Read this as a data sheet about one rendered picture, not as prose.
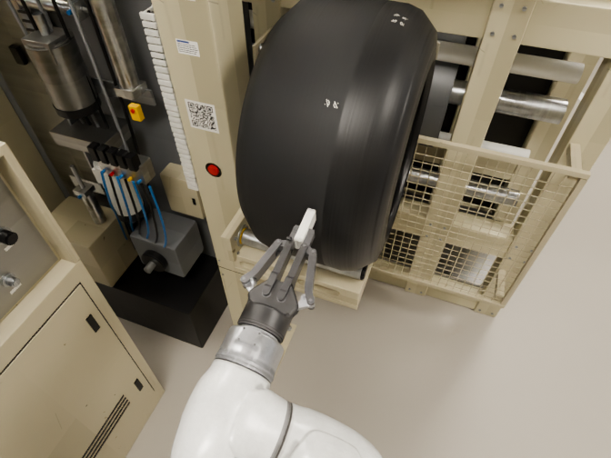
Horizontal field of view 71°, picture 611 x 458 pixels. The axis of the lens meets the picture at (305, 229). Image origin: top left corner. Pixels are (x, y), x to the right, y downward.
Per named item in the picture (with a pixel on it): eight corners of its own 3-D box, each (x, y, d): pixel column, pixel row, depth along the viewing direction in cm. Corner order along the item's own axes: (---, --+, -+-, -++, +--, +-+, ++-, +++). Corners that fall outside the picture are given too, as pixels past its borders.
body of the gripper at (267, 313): (282, 336, 61) (305, 280, 66) (228, 317, 63) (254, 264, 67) (286, 353, 67) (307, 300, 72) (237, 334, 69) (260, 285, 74)
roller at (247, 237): (235, 243, 115) (239, 227, 114) (242, 242, 119) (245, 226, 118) (362, 283, 107) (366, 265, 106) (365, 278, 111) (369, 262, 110)
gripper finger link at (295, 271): (274, 297, 66) (283, 300, 66) (302, 239, 72) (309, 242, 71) (276, 307, 69) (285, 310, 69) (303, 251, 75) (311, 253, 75)
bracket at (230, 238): (225, 260, 117) (219, 236, 110) (282, 170, 142) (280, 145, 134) (235, 263, 116) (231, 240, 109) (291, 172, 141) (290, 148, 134)
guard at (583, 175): (292, 246, 191) (287, 109, 139) (294, 243, 192) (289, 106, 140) (503, 309, 170) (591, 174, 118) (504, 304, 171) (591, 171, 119)
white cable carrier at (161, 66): (187, 188, 121) (138, 12, 86) (196, 177, 124) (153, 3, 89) (201, 192, 120) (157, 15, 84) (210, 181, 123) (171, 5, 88)
